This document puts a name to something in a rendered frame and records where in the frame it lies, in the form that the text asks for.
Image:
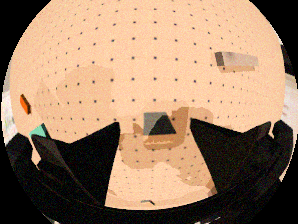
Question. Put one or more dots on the orange rectangular block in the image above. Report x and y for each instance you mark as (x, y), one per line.
(24, 103)

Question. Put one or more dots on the mint green flat block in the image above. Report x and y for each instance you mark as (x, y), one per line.
(41, 131)

